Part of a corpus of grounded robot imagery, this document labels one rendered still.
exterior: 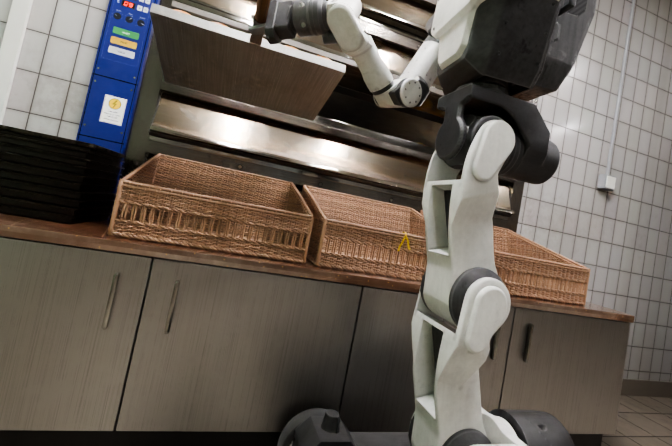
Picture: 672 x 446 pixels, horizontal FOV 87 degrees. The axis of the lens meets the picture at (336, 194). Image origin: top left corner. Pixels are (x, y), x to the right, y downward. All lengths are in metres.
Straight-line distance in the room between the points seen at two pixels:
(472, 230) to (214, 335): 0.73
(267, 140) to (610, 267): 2.18
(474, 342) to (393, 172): 1.09
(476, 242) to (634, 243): 2.14
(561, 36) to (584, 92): 1.67
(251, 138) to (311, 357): 0.91
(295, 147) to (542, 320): 1.20
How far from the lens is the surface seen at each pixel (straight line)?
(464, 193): 0.78
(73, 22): 1.79
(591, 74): 2.71
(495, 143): 0.83
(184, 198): 1.09
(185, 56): 1.27
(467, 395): 0.93
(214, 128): 1.60
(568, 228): 2.48
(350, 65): 1.61
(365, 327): 1.19
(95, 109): 1.65
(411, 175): 1.81
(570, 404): 1.82
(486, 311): 0.83
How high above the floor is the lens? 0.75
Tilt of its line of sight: 3 degrees up
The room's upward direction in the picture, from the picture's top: 11 degrees clockwise
